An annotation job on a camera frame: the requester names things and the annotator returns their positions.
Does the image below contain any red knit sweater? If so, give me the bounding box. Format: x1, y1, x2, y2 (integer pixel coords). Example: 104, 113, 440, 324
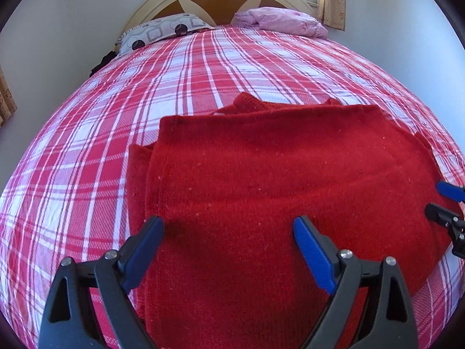
126, 94, 460, 348

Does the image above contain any red white plaid bedspread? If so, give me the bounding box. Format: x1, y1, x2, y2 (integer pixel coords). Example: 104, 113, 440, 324
1, 26, 464, 348

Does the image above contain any beige side window curtain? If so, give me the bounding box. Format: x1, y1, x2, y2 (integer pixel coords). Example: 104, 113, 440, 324
0, 69, 17, 126

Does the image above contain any pink pillow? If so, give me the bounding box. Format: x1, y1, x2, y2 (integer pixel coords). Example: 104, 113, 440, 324
232, 6, 328, 39

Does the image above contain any black object beside bed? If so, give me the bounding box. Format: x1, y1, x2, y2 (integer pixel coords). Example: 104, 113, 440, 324
89, 51, 117, 77

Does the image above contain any white black patterned pillow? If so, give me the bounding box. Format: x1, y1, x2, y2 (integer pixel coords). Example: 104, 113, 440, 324
115, 13, 214, 56

